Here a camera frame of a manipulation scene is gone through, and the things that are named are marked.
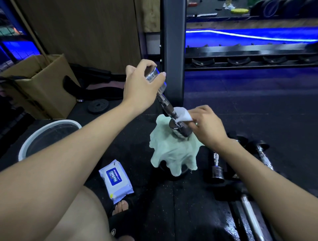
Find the black padded bench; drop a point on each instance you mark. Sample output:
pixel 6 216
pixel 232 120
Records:
pixel 99 94

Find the large chrome dumbbell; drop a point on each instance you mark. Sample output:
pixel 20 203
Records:
pixel 182 130

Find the row of black bumper plates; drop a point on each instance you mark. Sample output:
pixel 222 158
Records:
pixel 273 8

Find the light green cloth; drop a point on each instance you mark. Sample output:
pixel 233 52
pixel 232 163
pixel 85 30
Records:
pixel 171 154

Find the white rimmed basin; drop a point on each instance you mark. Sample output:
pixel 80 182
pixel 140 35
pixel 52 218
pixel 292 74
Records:
pixel 44 141

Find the small chrome dumbbell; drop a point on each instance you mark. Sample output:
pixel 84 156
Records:
pixel 218 172

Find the person's left hand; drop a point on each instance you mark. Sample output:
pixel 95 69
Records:
pixel 139 91

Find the thin wooden stick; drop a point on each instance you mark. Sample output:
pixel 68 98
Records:
pixel 29 32

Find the white blue wet wipes pack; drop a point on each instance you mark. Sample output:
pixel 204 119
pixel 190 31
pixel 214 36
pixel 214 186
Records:
pixel 121 191

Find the person's left forearm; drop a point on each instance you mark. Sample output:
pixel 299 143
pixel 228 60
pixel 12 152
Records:
pixel 62 168

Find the red weight plate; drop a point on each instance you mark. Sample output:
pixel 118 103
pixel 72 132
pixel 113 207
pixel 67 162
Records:
pixel 192 3

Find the person's left leg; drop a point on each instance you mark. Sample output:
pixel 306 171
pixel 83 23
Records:
pixel 79 218

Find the steel barbell bar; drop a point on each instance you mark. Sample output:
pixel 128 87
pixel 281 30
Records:
pixel 203 15

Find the person's right forearm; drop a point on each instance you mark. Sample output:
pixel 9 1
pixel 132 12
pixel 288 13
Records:
pixel 268 198

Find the person's right hand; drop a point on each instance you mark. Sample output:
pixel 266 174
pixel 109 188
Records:
pixel 211 129

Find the white wet wipe sheet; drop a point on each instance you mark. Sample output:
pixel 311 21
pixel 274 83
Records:
pixel 183 115

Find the dark metal rack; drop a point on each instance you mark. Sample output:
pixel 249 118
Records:
pixel 248 53

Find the yellow weight plate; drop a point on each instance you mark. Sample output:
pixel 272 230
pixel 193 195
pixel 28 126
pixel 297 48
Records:
pixel 239 11

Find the small black weight plate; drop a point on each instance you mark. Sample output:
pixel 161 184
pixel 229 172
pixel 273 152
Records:
pixel 98 106

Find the glowing white light strip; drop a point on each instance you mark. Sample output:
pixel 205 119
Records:
pixel 248 36

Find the brown cardboard box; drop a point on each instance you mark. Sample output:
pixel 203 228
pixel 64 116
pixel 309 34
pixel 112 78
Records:
pixel 49 94

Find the black left sandal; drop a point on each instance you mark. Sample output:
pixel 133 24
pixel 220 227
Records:
pixel 119 223

